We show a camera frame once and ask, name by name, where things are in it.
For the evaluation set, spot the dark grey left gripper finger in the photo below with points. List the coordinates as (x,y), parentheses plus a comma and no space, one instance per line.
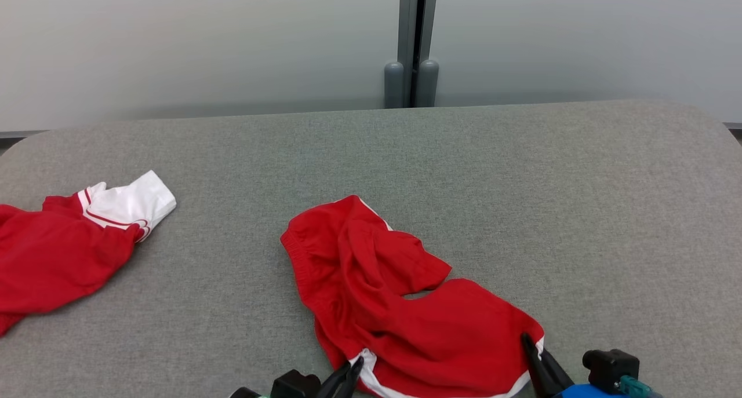
(352,380)
(333,389)

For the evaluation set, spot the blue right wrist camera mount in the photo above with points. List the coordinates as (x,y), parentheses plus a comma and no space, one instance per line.
(585,392)

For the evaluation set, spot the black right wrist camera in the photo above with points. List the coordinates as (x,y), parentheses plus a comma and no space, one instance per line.
(608,369)

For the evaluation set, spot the red white basketball jersey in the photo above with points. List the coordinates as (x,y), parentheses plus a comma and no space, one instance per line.
(58,253)

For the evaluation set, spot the red shorts with white trim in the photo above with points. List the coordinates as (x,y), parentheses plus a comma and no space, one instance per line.
(371,282)

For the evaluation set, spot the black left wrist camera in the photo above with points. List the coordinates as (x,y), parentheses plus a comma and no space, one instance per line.
(295,386)

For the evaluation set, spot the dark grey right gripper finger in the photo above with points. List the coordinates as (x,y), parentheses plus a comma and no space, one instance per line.
(539,380)
(556,380)

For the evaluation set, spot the teal camera connector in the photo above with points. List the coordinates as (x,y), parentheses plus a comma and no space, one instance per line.
(635,386)

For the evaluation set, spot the grey partition post with feet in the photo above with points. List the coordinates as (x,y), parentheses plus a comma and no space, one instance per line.
(407,27)

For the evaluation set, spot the grey partition base rail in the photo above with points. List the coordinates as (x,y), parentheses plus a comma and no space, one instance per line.
(20,134)
(733,126)

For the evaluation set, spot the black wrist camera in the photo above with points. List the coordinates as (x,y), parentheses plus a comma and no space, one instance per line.
(608,369)
(295,386)

